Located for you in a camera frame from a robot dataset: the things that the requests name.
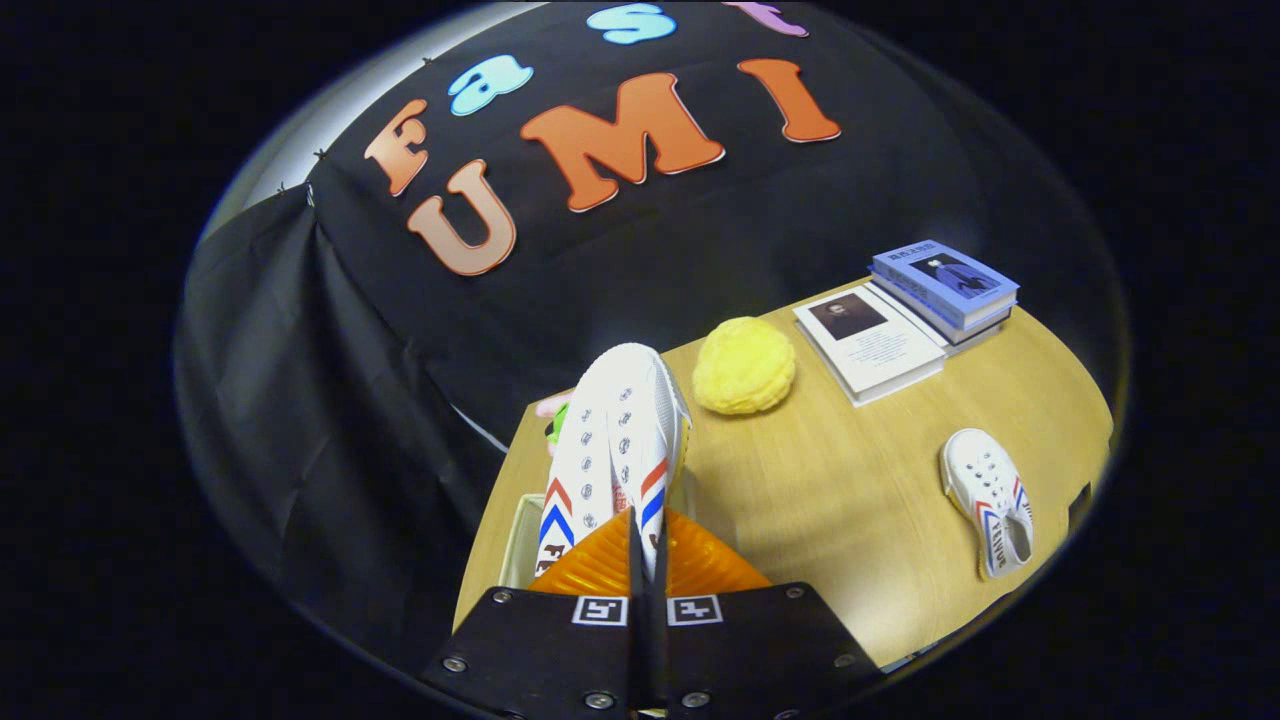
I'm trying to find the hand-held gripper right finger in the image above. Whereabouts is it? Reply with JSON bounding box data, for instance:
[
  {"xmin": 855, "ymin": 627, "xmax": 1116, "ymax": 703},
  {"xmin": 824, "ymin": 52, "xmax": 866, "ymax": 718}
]
[{"xmin": 654, "ymin": 509, "xmax": 887, "ymax": 717}]

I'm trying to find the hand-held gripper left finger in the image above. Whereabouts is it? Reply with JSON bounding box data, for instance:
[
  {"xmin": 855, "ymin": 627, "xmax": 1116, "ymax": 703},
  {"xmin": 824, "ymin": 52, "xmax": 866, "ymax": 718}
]
[{"xmin": 420, "ymin": 505, "xmax": 647, "ymax": 717}]

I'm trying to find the beige fabric storage box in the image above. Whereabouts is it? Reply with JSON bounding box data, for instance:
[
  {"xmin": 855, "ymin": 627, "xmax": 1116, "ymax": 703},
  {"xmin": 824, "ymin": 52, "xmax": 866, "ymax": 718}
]
[{"xmin": 496, "ymin": 466, "xmax": 701, "ymax": 592}]

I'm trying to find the white canvas shoe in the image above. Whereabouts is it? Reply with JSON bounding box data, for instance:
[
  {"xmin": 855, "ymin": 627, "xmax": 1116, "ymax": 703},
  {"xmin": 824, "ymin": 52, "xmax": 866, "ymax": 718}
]
[
  {"xmin": 529, "ymin": 342, "xmax": 694, "ymax": 583},
  {"xmin": 939, "ymin": 427, "xmax": 1037, "ymax": 580}
]

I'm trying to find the pink starfish plush toy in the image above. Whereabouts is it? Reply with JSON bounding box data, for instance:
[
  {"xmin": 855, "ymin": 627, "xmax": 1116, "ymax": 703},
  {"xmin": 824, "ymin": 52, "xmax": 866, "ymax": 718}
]
[{"xmin": 534, "ymin": 391, "xmax": 578, "ymax": 457}]

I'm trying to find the yellow fluffy plush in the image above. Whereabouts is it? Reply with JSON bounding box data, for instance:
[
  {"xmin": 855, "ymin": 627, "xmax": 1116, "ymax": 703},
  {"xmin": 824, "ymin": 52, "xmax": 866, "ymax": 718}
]
[{"xmin": 691, "ymin": 316, "xmax": 799, "ymax": 417}]

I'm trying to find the white book with portrait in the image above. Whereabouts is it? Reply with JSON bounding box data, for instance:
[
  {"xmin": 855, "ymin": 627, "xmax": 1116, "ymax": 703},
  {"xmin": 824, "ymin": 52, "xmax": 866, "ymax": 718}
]
[{"xmin": 792, "ymin": 282, "xmax": 949, "ymax": 409}]

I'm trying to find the dark-edged book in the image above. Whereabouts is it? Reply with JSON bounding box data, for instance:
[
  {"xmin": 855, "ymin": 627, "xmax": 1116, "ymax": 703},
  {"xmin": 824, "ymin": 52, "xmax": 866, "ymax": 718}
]
[{"xmin": 868, "ymin": 276, "xmax": 1013, "ymax": 358}]

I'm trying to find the blue book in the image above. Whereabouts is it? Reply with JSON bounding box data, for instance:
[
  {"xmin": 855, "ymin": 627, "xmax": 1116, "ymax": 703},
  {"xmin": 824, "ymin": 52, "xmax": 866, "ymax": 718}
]
[{"xmin": 867, "ymin": 238, "xmax": 1021, "ymax": 332}]

